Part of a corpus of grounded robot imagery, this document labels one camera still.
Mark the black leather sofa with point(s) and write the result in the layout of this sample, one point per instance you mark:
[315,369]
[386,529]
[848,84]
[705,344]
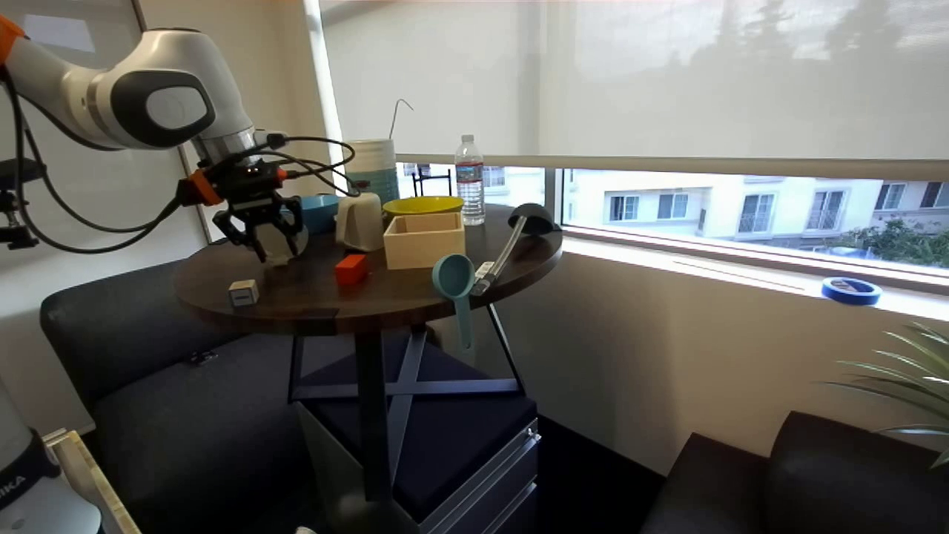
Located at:
[819,483]

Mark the thin bent rod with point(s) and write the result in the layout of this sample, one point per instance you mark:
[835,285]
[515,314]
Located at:
[392,113]

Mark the clear plastic water bottle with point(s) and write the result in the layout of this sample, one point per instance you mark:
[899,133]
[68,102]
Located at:
[470,182]

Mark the green spiky plant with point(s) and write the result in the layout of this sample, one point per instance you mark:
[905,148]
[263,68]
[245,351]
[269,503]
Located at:
[909,386]

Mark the small pale wooden cube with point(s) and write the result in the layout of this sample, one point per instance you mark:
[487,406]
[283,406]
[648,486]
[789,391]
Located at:
[245,291]

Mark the dark grey fabric sofa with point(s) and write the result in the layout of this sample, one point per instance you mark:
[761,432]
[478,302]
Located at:
[178,415]

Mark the blue plastic bowl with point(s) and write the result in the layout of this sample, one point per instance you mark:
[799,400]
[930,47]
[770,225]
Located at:
[318,212]

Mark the black metal table legs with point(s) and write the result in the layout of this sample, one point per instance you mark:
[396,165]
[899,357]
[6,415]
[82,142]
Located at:
[372,394]

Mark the blue disc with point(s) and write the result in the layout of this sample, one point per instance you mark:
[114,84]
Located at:
[848,291]

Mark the glass window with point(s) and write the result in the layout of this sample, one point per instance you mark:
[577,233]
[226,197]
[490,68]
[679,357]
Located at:
[752,212]

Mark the white teal striped container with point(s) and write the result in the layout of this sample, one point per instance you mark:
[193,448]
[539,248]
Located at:
[372,165]

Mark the light teal scoop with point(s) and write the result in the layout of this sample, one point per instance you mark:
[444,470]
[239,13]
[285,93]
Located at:
[451,276]

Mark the cream wooden box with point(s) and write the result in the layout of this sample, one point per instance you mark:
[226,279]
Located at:
[426,248]

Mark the light wooden board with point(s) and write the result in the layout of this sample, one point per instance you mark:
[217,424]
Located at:
[92,483]

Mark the white mug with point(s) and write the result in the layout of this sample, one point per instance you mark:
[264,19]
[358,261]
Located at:
[361,224]

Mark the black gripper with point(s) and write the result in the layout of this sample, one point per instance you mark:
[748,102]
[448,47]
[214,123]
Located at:
[254,187]

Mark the patterned white paper cup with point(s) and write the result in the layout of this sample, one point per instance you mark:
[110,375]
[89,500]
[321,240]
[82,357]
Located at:
[279,248]

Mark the red orange block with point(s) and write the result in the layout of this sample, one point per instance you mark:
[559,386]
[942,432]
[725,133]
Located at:
[352,271]

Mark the white roller blind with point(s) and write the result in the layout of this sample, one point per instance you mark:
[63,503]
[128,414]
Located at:
[641,77]

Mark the white device with black band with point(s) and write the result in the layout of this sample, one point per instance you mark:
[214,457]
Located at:
[25,492]

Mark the yellow bowl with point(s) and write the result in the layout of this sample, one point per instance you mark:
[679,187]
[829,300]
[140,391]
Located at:
[421,206]

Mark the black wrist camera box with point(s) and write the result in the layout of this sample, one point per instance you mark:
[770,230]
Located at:
[200,184]

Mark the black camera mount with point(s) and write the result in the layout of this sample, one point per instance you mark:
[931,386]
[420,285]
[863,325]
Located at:
[15,202]

